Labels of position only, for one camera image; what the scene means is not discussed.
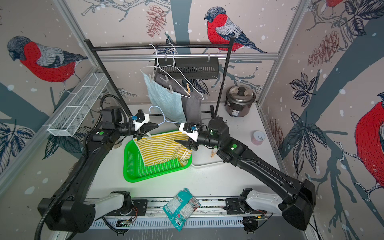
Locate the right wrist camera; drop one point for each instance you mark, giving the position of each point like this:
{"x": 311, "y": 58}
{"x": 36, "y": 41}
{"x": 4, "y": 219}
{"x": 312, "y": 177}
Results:
{"x": 190, "y": 129}

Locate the dark grey towel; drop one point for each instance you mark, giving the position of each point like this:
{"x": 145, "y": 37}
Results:
{"x": 191, "y": 106}

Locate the light blue towel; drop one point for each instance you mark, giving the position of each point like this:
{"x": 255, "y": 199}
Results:
{"x": 169, "y": 103}

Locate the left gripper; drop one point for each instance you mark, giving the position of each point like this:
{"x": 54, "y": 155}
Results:
{"x": 150, "y": 126}

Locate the white wire hanger front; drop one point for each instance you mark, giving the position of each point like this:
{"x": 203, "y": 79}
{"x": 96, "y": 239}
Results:
{"x": 170, "y": 70}

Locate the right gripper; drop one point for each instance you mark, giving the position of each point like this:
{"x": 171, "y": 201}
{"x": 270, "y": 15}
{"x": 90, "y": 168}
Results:
{"x": 189, "y": 144}

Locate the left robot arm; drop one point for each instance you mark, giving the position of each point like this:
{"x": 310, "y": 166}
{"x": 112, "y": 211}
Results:
{"x": 68, "y": 210}

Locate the yellow striped towel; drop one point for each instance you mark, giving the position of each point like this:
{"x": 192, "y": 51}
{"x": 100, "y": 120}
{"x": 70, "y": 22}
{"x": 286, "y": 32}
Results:
{"x": 162, "y": 148}

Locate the teal snack packet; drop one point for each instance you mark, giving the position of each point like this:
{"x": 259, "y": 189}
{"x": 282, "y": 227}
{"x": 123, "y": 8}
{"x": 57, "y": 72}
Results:
{"x": 180, "y": 208}

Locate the white wire mesh shelf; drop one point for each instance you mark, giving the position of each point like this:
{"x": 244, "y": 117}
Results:
{"x": 72, "y": 116}

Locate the silver rice cooker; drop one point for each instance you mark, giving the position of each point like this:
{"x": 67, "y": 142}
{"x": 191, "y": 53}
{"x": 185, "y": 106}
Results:
{"x": 239, "y": 100}

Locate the pink cup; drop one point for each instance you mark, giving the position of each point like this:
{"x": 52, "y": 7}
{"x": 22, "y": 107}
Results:
{"x": 258, "y": 137}

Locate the black perforated wall basket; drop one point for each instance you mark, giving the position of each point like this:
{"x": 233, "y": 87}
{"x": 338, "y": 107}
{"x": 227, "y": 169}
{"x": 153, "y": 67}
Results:
{"x": 194, "y": 68}

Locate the white plastic tray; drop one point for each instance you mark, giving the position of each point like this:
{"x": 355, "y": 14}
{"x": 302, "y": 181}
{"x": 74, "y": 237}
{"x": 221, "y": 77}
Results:
{"x": 202, "y": 158}

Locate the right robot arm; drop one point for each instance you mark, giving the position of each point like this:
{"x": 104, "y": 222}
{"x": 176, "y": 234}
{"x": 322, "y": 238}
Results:
{"x": 295, "y": 200}

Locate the green plastic basket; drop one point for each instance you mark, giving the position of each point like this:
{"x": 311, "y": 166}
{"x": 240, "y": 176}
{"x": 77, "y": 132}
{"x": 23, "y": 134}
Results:
{"x": 135, "y": 171}

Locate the black clothes rack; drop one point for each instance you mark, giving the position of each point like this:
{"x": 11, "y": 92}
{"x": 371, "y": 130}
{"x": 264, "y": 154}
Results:
{"x": 94, "y": 50}

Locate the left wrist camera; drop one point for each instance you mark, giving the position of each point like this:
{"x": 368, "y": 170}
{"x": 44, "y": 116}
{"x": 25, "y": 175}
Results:
{"x": 140, "y": 119}

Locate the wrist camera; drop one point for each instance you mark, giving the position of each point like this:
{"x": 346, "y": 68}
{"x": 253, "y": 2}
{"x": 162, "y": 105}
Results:
{"x": 140, "y": 119}
{"x": 190, "y": 129}

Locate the light blue wire hanger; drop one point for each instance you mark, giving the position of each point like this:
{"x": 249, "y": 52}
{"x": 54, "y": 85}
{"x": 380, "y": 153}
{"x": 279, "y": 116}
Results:
{"x": 156, "y": 111}

